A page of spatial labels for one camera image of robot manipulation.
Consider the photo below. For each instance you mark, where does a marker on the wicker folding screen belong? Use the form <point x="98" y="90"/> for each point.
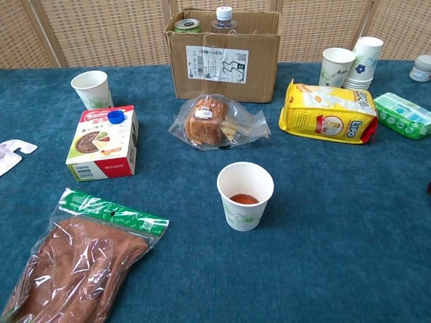
<point x="101" y="33"/>

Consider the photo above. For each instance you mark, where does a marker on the small white jar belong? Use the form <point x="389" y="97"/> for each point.
<point x="421" y="69"/>

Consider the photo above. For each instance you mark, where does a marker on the green drink can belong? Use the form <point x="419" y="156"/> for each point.
<point x="187" y="26"/>

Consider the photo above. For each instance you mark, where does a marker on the clear bottle with white cap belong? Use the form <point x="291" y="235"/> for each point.
<point x="224" y="15"/>

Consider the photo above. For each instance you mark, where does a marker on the blue bottle cap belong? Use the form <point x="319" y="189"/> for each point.
<point x="116" y="116"/>

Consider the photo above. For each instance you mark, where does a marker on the yellow Lipo biscuit bag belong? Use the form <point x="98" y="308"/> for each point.
<point x="330" y="121"/>

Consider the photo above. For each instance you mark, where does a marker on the paper cup with dark drink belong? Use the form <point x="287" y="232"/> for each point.
<point x="91" y="88"/>

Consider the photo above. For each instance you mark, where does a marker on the red white snack box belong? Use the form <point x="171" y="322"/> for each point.
<point x="101" y="144"/>

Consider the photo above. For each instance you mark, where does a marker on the blue table cloth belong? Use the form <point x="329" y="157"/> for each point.
<point x="336" y="235"/>

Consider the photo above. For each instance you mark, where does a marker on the white paper cup right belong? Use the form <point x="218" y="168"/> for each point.
<point x="365" y="57"/>

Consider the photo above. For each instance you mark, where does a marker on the brown cardboard box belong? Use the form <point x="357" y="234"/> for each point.
<point x="262" y="67"/>

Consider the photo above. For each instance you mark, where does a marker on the bagged bread loaf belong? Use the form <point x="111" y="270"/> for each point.
<point x="205" y="124"/>

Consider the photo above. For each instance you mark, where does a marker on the green tissue pack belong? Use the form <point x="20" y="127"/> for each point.
<point x="400" y="114"/>

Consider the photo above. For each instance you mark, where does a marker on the empty single paper cup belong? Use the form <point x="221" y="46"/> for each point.
<point x="336" y="67"/>

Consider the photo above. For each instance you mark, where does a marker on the paper cup red tea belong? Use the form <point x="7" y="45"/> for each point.
<point x="242" y="218"/>

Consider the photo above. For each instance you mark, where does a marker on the white toothbrush package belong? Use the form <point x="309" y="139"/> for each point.
<point x="11" y="158"/>

